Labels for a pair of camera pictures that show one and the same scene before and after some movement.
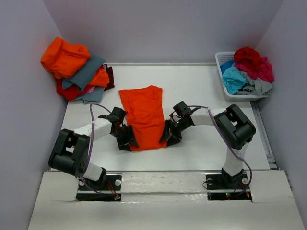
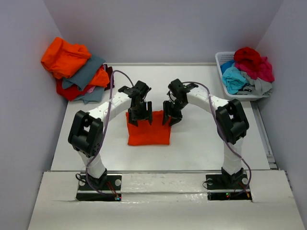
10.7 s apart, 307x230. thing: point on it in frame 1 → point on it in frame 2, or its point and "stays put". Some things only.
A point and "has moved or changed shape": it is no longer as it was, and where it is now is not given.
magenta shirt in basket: [263, 71] stays put
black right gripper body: [176, 128] → [173, 109]
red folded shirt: [71, 92] stays put
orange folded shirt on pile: [64, 59] stays put
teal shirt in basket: [234, 80] stays put
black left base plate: [113, 183] stays put
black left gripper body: [124, 135] → [139, 113]
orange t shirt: [144, 107] has moved or changed shape
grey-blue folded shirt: [82, 78] stays put
